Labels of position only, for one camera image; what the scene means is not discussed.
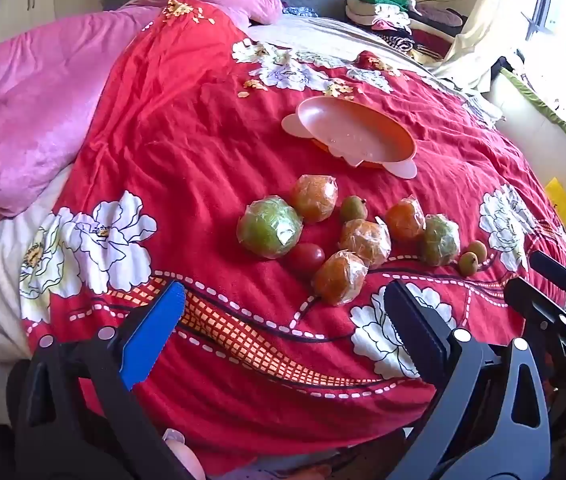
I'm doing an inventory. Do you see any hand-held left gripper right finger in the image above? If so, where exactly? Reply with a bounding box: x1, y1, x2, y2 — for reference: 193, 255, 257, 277
383, 280, 552, 480

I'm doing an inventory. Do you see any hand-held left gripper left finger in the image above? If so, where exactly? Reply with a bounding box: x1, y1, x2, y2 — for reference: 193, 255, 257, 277
13, 281, 200, 480

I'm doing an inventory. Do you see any plastic-wrapped orange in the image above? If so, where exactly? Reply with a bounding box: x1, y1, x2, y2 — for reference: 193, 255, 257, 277
313, 251, 369, 307
384, 196, 426, 243
290, 174, 339, 223
339, 217, 393, 267

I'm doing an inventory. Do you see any small green citrus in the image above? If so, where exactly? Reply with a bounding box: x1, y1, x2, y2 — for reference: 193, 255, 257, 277
422, 214, 461, 267

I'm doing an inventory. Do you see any red tomato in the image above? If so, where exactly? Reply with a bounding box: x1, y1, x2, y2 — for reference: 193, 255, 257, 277
288, 242, 326, 277

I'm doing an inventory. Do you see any large green citrus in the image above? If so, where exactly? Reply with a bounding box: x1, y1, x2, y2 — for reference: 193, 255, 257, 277
236, 196, 305, 261

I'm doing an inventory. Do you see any orange plastic plate with ears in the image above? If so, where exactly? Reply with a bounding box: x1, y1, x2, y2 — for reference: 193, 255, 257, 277
282, 96, 419, 180

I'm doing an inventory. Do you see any person's left hand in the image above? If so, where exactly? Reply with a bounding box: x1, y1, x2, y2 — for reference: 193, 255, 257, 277
163, 429, 206, 480

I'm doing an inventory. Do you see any yellow flat packet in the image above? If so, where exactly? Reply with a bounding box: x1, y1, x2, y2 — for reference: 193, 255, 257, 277
544, 176, 566, 226

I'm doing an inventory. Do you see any green-trimmed window seat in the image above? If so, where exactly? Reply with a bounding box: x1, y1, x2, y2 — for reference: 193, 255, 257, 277
488, 67, 566, 181

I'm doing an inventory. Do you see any red floral blanket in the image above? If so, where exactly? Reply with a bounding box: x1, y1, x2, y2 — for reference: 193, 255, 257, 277
20, 0, 566, 476

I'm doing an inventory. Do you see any cream curtain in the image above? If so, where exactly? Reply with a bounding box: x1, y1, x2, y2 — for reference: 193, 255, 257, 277
433, 0, 548, 93

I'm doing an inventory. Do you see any pink plush quilt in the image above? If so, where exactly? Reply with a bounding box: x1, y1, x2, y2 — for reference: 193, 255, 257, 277
0, 2, 164, 223

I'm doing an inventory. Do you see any stack of folded clothes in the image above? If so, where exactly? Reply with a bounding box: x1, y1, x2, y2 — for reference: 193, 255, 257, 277
345, 0, 464, 58

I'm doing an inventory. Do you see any beige bed sheet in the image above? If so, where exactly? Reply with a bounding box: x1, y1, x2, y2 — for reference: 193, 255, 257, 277
245, 14, 464, 91

